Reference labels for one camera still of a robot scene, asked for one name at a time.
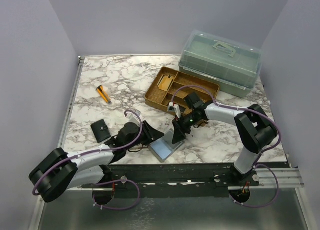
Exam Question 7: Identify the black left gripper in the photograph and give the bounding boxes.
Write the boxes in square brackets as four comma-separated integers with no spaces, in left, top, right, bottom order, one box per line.
[125,120,165,150]

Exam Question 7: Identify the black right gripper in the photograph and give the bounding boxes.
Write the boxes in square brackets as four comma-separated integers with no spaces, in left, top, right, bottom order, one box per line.
[172,110,201,144]

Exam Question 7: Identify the grey card holder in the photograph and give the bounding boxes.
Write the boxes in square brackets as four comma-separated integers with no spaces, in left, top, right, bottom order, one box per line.
[148,129,185,162]

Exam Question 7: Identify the black card holder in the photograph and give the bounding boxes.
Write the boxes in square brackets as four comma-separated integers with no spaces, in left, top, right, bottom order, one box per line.
[90,119,111,143]

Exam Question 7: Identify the yellow cards in tray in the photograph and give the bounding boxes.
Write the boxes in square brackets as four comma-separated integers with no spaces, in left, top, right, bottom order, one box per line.
[157,75,175,91]

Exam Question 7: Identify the woven wicker divided tray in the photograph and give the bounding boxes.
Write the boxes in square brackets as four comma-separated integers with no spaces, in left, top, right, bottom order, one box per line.
[142,66,220,129]

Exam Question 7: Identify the orange utility knife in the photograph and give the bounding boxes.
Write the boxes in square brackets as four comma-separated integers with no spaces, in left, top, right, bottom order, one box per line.
[96,85,112,104]

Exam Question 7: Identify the clear green plastic toolbox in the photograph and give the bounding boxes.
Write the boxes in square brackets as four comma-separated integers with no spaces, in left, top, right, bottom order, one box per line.
[178,30,262,97]

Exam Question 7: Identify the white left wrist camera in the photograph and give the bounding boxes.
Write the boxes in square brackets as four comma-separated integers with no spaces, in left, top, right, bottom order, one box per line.
[126,112,140,125]

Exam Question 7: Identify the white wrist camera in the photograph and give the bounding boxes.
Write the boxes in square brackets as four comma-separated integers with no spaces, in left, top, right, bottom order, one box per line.
[167,102,182,118]
[126,112,140,125]

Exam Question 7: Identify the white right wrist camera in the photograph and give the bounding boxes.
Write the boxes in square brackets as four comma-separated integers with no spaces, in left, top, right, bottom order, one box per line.
[167,102,182,118]

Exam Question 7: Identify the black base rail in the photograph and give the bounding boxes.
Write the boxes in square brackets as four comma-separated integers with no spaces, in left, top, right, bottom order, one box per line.
[82,162,266,199]

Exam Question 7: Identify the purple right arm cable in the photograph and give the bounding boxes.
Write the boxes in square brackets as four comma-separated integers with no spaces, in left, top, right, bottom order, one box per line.
[170,84,282,208]

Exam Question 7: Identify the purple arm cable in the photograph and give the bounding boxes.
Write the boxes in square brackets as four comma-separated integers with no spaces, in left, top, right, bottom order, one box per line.
[33,110,144,211]
[170,84,282,208]

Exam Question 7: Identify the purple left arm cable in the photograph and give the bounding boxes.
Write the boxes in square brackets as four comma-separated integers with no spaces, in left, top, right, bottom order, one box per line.
[33,110,144,211]

